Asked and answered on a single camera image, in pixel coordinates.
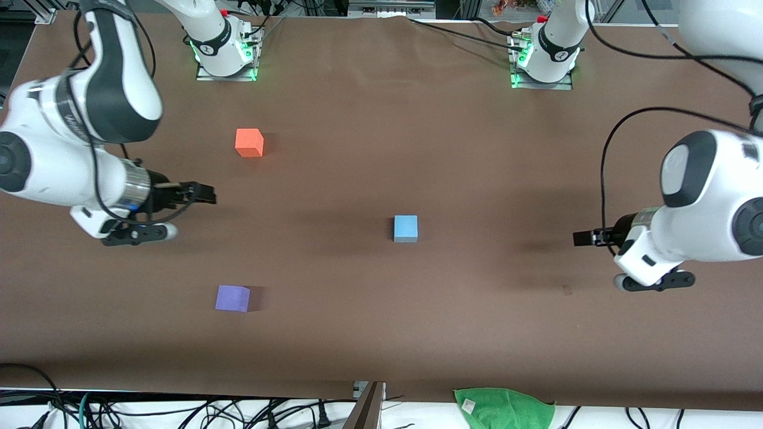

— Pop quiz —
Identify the purple foam block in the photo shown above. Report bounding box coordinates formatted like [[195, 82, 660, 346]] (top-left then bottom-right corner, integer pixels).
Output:
[[215, 285, 251, 313]]

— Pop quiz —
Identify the brown table cover sheet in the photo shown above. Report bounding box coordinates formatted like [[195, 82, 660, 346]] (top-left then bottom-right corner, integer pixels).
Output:
[[0, 11, 763, 412]]

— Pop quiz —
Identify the green cloth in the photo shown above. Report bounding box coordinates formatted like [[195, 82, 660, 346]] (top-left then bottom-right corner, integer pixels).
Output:
[[454, 387, 557, 429]]

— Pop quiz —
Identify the aluminium frame profile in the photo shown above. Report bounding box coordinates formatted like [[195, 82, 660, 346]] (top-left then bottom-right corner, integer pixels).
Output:
[[33, 0, 82, 25]]

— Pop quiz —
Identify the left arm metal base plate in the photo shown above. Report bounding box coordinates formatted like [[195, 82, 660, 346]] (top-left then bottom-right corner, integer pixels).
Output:
[[508, 33, 574, 91]]

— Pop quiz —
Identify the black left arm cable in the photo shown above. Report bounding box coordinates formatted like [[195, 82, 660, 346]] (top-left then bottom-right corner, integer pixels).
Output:
[[584, 0, 763, 257]]

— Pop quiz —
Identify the black base power cable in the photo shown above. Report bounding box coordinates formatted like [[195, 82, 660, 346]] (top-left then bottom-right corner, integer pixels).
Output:
[[408, 17, 526, 52]]

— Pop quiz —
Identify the aluminium frame bar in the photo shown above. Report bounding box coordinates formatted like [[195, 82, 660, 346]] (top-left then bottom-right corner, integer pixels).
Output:
[[348, 0, 437, 18]]

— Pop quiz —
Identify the blue foam block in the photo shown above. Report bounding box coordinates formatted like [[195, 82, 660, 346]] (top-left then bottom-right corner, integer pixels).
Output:
[[393, 215, 418, 243]]

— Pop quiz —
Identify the grey metal post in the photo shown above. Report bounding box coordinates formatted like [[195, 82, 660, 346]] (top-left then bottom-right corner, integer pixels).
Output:
[[342, 381, 386, 429]]

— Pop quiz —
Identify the orange foam block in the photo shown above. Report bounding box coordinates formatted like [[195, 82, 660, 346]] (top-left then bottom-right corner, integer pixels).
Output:
[[235, 128, 265, 158]]

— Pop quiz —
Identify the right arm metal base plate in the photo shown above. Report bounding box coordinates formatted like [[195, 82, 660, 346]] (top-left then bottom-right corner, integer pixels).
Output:
[[196, 27, 259, 82]]

